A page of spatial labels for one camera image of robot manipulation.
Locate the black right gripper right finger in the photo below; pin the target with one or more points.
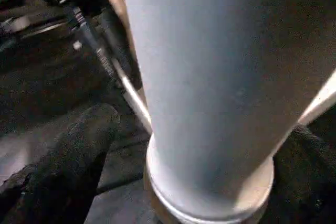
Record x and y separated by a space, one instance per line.
307 176

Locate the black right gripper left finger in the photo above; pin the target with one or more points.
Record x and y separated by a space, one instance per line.
65 161

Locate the white plastic table top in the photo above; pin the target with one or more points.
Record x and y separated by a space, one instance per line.
319 98

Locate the white plastic table leg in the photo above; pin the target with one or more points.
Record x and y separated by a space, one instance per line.
210 64

